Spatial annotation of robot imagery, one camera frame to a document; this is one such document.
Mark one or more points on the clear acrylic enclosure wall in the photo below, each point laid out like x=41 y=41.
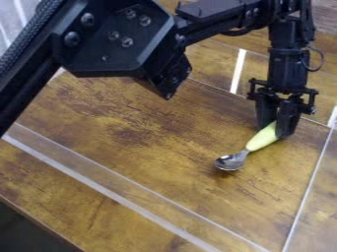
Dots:
x=144 y=151

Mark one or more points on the green handled metal spoon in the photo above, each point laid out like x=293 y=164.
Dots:
x=262 y=139

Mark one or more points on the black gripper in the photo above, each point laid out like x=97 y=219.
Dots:
x=282 y=96

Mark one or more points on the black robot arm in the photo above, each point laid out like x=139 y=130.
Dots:
x=131 y=38

